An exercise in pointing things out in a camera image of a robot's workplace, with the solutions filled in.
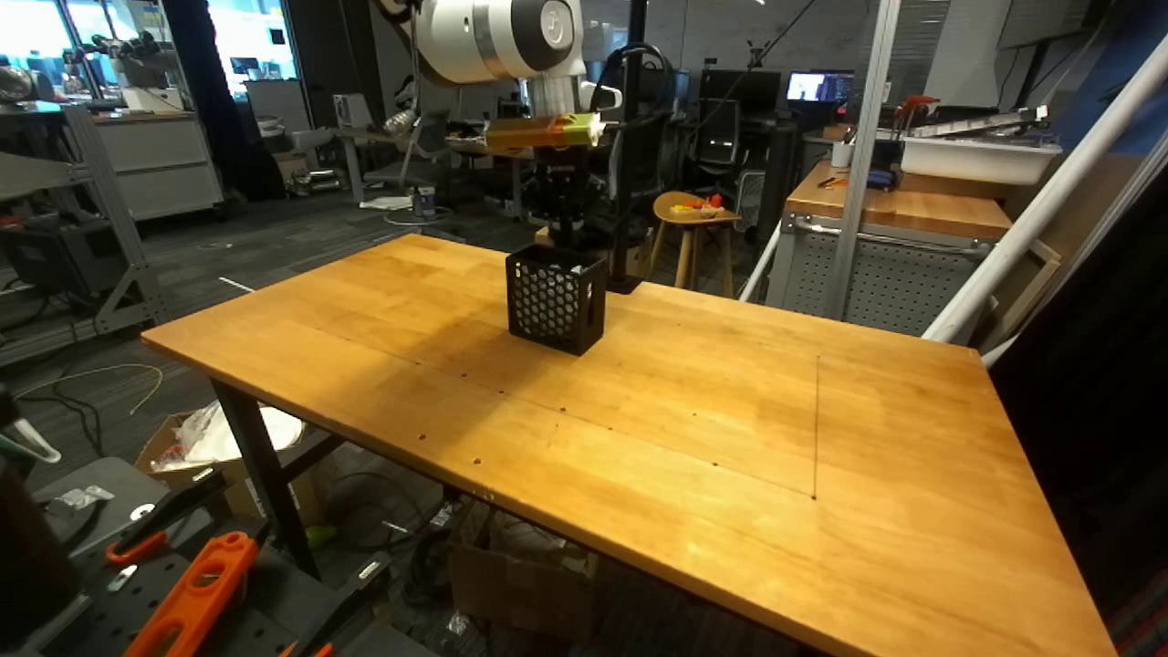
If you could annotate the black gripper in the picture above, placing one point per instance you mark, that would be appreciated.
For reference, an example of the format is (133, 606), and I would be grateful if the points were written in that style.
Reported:
(564, 197)

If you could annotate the black perforated plastic basket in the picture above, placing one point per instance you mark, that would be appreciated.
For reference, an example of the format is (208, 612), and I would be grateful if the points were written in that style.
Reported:
(556, 297)

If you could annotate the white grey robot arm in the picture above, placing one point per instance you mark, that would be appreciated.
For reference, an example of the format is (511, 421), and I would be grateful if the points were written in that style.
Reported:
(489, 40)

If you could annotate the black vertical stand pole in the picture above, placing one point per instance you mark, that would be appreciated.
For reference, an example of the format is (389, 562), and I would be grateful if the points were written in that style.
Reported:
(622, 148)

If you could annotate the round wooden stool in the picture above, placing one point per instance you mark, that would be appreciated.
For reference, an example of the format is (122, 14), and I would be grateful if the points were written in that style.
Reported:
(692, 216)

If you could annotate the computer monitor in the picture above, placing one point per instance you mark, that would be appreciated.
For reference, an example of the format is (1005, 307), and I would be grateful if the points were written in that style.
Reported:
(820, 84)

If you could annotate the wooden top workbench cabinet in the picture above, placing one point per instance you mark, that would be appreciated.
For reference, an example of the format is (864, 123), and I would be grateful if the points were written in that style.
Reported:
(911, 258)

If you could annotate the white leaning pole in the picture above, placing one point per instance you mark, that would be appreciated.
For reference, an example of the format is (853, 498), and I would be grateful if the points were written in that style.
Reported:
(1052, 196)

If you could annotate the orange handled tool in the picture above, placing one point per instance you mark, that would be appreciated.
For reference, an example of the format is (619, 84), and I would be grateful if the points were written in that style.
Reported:
(196, 603)

